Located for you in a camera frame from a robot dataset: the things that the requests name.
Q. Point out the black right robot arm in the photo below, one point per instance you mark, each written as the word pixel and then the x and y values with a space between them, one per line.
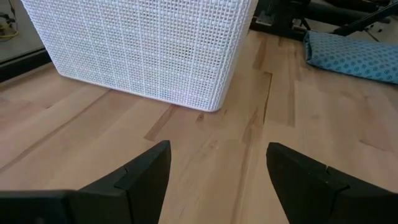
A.
pixel 326 12

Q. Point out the blue patterned cloth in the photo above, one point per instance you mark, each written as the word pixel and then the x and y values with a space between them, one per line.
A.
pixel 351 56

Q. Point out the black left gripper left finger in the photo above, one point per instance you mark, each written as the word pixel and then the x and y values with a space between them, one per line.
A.
pixel 124 199

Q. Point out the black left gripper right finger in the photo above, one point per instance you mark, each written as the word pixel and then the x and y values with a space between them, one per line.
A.
pixel 326 199

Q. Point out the white plastic basket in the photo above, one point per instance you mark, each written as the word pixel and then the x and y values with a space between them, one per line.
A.
pixel 140 46

